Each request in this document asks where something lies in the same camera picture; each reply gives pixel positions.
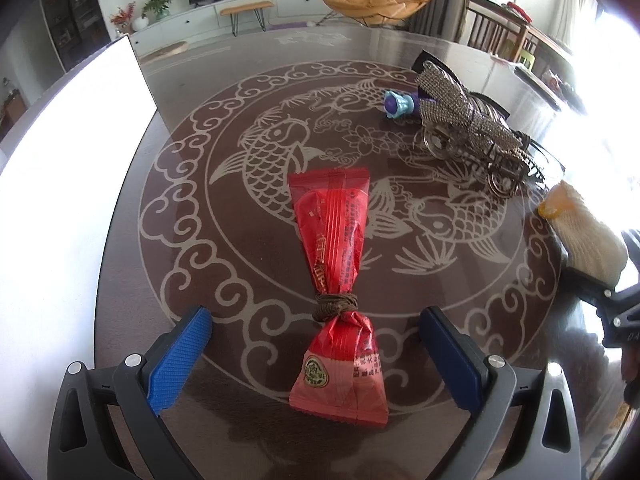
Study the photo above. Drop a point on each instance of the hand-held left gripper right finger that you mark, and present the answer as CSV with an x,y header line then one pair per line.
x,y
452,360

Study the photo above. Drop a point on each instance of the purple toy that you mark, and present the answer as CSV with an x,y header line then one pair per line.
x,y
400,104

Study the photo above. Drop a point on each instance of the wooden bench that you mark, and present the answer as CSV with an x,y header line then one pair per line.
x,y
247,7

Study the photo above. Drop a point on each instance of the dark bookshelf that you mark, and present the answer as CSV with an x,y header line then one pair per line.
x,y
75,15

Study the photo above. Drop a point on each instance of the red snack packet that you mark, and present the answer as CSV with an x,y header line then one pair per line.
x,y
330,220

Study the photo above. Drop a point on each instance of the black framed glasses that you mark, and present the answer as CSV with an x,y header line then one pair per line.
x,y
547,155

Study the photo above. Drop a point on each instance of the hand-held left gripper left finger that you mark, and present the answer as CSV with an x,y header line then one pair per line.
x,y
175,360

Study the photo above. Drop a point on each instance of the rhinestone hair clip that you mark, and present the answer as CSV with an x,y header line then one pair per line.
x,y
465,110

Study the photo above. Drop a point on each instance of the white knitted glove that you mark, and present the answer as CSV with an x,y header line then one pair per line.
x,y
585,235

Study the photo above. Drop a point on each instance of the grey curtain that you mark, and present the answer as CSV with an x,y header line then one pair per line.
x,y
440,5

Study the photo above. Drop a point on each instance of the black rhinestone hair bow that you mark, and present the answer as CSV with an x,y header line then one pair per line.
x,y
432,59

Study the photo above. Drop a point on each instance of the cluttered wooden table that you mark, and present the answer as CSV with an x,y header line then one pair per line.
x,y
555,55

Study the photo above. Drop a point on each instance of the red flowers in white vase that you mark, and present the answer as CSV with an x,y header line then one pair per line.
x,y
140,24

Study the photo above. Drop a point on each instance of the green potted plant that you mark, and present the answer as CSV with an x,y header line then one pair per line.
x,y
159,4

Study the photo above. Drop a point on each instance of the white television cabinet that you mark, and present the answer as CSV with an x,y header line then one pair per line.
x,y
200,22

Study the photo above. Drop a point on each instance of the dark wooden chair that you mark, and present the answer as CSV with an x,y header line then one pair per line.
x,y
492,25

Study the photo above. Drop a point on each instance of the dark patterned glass desktop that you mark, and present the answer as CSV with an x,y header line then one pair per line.
x,y
240,425

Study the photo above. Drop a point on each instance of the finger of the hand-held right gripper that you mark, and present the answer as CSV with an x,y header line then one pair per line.
x,y
590,287
632,237

